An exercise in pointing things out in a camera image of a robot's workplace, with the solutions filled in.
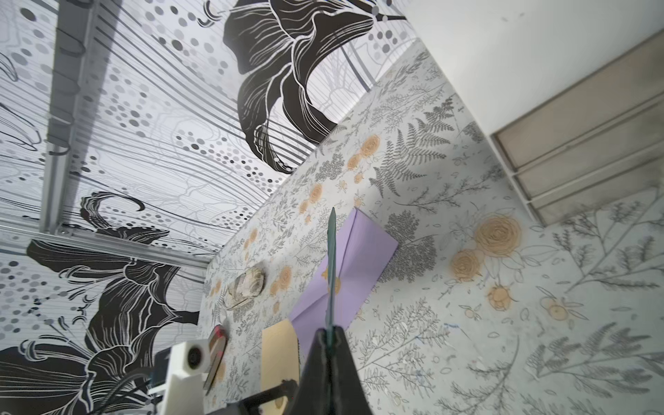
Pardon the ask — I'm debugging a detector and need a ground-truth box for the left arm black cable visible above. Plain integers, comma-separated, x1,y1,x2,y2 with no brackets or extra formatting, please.
85,370,157,415

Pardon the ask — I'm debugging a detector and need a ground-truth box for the plaid cylindrical case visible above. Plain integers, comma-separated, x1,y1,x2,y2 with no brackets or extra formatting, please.
203,324,228,394

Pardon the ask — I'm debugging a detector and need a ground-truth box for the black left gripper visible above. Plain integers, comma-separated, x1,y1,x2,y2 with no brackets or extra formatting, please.
212,326,373,415

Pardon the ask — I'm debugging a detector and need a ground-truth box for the white mini drawer cabinet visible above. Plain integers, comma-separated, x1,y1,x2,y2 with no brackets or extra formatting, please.
406,1,663,226

